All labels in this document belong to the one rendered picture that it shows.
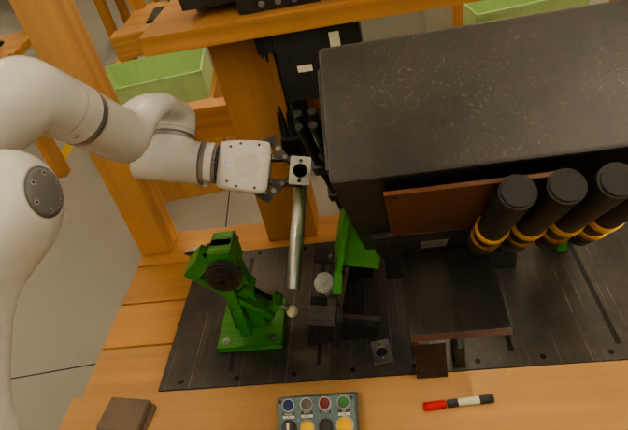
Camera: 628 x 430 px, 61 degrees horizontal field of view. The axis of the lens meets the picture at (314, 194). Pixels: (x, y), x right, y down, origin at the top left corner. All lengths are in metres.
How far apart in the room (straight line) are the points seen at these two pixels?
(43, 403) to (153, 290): 1.31
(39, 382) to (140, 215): 1.43
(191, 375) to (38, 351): 1.77
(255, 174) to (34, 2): 0.61
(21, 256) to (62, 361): 2.20
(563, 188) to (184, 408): 0.89
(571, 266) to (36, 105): 1.11
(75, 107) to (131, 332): 0.78
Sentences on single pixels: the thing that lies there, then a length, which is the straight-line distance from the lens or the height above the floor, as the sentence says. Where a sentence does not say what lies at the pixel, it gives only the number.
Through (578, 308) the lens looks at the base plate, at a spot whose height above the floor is 0.90.
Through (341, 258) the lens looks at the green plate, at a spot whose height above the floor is 1.15.
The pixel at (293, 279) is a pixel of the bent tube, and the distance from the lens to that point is 1.12.
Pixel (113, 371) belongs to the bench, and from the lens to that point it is 1.38.
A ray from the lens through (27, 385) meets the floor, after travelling 2.85.
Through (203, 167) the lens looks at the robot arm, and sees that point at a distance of 1.01.
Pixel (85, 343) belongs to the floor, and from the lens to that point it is 2.84.
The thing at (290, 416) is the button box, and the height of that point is 0.94.
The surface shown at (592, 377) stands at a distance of 1.17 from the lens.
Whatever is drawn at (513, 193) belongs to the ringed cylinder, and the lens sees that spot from 0.58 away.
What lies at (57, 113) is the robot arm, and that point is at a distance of 0.77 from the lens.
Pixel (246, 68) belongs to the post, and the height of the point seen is 1.40.
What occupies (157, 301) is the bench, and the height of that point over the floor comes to 0.88.
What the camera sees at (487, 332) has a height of 1.12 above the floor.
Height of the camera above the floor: 1.85
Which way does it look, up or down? 36 degrees down
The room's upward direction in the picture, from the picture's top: 13 degrees counter-clockwise
